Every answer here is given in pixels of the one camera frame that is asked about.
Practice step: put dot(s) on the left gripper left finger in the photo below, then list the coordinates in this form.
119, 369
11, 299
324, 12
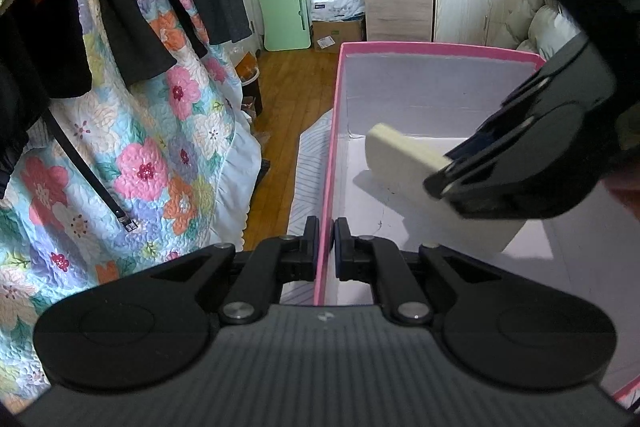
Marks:
273, 263

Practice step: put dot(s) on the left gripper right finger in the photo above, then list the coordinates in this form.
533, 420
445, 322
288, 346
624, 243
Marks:
380, 264

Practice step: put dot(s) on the pink cardboard box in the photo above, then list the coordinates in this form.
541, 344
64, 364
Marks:
400, 108

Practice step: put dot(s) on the white quilted table mat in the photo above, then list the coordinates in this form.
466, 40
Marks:
310, 175

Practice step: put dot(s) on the grey puffer jacket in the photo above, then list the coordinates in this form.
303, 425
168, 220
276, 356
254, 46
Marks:
537, 26

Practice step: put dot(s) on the floral quilt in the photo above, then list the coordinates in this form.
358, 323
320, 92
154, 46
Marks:
175, 152

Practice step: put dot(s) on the brown cardboard box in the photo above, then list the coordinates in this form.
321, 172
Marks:
329, 36

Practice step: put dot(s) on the green folding table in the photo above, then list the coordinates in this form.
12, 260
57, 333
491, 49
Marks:
286, 25

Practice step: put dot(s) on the white packaged goods pile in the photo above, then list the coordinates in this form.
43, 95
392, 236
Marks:
336, 10

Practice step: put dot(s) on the black hanging clothes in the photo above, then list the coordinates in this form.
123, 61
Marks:
43, 56

